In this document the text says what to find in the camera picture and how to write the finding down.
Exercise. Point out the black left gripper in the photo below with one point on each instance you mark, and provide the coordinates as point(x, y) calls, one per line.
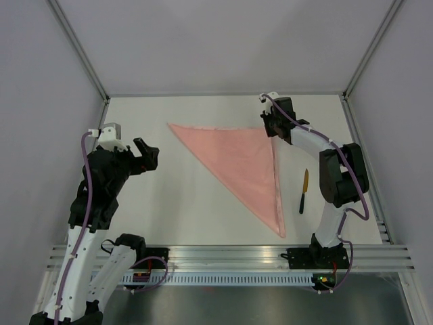
point(149, 161)

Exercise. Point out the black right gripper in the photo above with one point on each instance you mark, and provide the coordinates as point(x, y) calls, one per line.
point(270, 132)

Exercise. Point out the pink cloth napkin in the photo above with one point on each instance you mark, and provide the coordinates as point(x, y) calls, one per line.
point(245, 162)

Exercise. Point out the yellow knife black handle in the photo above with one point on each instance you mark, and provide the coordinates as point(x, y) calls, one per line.
point(304, 191)

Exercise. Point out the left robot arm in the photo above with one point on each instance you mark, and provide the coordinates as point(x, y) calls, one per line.
point(78, 297)

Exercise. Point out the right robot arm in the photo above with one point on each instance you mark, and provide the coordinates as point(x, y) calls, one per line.
point(343, 179)

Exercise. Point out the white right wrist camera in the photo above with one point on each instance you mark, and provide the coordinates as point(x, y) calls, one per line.
point(266, 100)

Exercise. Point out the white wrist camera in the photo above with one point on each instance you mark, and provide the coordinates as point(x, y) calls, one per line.
point(266, 100)
point(109, 137)

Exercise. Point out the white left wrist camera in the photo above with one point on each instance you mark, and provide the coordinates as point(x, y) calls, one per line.
point(109, 137)

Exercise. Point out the left side aluminium rail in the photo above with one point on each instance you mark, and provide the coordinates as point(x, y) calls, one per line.
point(103, 114)

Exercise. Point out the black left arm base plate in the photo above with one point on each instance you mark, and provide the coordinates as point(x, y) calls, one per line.
point(153, 258)

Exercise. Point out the left aluminium frame post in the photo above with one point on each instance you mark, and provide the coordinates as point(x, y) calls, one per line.
point(69, 32)

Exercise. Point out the aluminium frame post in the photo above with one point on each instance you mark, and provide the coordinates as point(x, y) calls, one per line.
point(69, 32)
point(389, 17)

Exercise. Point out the white slotted cable duct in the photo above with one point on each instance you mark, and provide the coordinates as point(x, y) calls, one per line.
point(238, 279)

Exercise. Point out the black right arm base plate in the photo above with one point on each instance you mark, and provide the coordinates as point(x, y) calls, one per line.
point(327, 259)

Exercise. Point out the aluminium front rail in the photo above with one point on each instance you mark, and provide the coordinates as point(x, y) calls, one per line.
point(267, 258)

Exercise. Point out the right aluminium frame post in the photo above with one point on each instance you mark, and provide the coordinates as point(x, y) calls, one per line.
point(389, 17)

